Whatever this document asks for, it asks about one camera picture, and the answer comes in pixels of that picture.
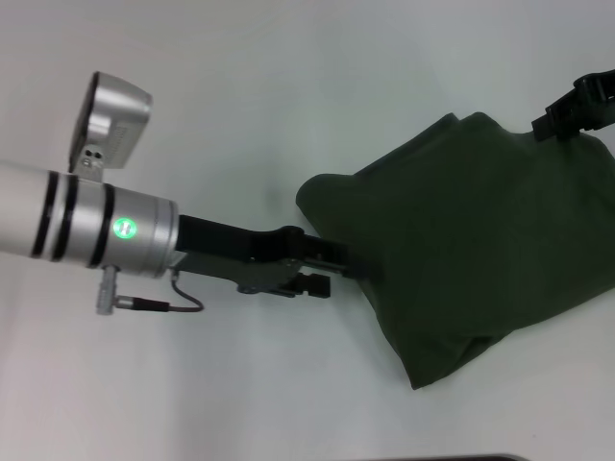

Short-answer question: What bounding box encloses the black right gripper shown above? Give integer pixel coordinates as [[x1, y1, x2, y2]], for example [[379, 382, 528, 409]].
[[531, 69, 615, 144]]

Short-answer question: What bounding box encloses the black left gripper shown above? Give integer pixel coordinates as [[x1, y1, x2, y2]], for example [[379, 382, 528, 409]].
[[170, 213, 359, 302]]

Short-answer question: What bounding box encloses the dark green printed t-shirt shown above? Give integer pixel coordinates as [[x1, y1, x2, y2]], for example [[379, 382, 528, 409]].
[[293, 110, 615, 391]]

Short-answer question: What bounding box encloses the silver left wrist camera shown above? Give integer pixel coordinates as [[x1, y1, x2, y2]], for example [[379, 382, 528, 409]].
[[70, 70, 155, 186]]

